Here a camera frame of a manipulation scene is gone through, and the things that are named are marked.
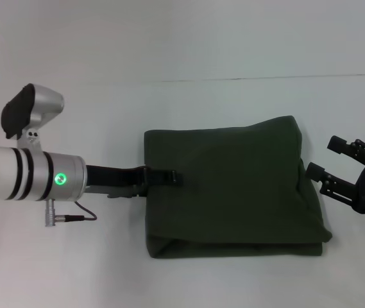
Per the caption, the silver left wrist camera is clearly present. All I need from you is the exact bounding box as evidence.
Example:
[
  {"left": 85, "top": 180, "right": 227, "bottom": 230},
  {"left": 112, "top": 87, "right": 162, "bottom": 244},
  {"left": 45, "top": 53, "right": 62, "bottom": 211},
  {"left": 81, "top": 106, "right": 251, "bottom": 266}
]
[{"left": 1, "top": 83, "right": 65, "bottom": 141}]

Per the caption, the dark green printed t-shirt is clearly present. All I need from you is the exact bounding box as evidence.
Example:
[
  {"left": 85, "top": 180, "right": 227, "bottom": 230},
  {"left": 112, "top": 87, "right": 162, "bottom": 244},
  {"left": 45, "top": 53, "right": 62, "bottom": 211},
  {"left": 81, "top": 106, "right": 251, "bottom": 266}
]
[{"left": 142, "top": 114, "right": 334, "bottom": 259}]

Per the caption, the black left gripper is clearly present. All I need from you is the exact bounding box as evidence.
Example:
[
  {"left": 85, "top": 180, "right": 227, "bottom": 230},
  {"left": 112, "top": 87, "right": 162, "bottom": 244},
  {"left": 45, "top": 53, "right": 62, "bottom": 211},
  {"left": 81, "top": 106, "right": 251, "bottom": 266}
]
[{"left": 84, "top": 164, "right": 185, "bottom": 199}]

